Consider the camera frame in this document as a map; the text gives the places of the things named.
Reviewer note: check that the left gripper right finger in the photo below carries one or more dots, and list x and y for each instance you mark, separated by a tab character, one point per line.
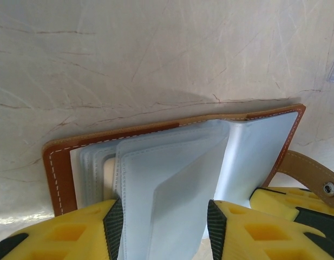
258	238

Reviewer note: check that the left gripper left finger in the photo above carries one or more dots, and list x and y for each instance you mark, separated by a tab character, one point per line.
66	235

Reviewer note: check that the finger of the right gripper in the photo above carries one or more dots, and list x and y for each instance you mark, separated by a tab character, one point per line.
280	201

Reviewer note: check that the brown leather card holder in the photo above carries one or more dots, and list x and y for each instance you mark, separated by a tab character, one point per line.
58	168

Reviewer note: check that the gold credit card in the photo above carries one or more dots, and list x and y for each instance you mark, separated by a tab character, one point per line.
109	176

